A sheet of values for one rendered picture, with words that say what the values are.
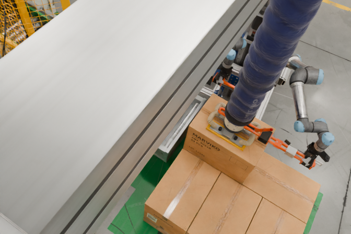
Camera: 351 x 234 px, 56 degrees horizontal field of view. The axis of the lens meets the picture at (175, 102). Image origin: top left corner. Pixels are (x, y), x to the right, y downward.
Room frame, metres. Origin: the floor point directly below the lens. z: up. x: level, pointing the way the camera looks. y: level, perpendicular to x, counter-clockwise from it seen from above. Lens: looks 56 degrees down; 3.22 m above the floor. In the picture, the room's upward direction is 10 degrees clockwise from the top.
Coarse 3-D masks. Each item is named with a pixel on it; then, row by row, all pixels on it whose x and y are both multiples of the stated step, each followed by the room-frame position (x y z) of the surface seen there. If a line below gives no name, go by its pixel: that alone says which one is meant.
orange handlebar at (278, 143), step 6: (228, 84) 1.70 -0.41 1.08; (222, 108) 1.45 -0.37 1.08; (222, 114) 1.40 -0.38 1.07; (246, 126) 1.32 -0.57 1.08; (252, 126) 1.33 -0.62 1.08; (252, 132) 1.29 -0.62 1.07; (276, 138) 1.27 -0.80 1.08; (276, 144) 1.21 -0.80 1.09; (282, 144) 1.23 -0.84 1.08; (294, 156) 1.14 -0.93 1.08
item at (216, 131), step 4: (208, 124) 1.35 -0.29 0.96; (220, 124) 1.37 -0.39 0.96; (208, 128) 1.32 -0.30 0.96; (212, 128) 1.32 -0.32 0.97; (216, 128) 1.33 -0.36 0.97; (220, 128) 1.32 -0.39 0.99; (224, 128) 1.34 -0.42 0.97; (212, 132) 1.29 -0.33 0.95; (216, 132) 1.30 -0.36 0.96; (220, 132) 1.30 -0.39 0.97; (220, 136) 1.27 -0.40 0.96; (224, 136) 1.27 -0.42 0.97; (232, 136) 1.28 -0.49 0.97; (236, 136) 1.27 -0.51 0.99; (240, 136) 1.30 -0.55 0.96; (224, 140) 1.25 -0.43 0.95; (228, 140) 1.24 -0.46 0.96; (232, 140) 1.25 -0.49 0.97; (236, 140) 1.25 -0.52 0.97; (232, 144) 1.22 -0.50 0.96; (236, 144) 1.22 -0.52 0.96; (240, 148) 1.19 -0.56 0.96; (244, 148) 1.20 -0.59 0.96
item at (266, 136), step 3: (261, 132) 1.28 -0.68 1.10; (264, 132) 1.30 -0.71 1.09; (267, 132) 1.30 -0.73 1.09; (270, 132) 1.30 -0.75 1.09; (261, 135) 1.26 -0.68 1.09; (264, 135) 1.27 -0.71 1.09; (267, 135) 1.27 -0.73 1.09; (270, 135) 1.28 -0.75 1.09; (258, 138) 1.25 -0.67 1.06; (261, 138) 1.24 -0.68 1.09; (264, 138) 1.24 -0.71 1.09; (267, 138) 1.25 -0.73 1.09; (270, 138) 1.24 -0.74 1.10; (261, 141) 1.23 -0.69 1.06; (264, 141) 1.23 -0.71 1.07; (267, 141) 1.22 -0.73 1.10
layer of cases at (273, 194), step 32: (192, 160) 1.21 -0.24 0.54; (160, 192) 0.88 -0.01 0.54; (192, 192) 0.93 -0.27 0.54; (224, 192) 0.98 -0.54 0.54; (256, 192) 1.02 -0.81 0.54; (288, 192) 1.07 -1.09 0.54; (160, 224) 0.70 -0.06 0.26; (192, 224) 0.67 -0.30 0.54; (224, 224) 0.72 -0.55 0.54; (256, 224) 0.76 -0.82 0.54; (288, 224) 0.81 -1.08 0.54
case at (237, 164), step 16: (208, 112) 1.48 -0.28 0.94; (192, 128) 1.31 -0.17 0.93; (192, 144) 1.29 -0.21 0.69; (208, 144) 1.24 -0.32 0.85; (224, 144) 1.21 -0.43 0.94; (256, 144) 1.26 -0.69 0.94; (208, 160) 1.21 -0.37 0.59; (224, 160) 1.17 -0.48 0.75; (240, 160) 1.12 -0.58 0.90; (256, 160) 1.12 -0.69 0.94; (240, 176) 1.09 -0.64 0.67
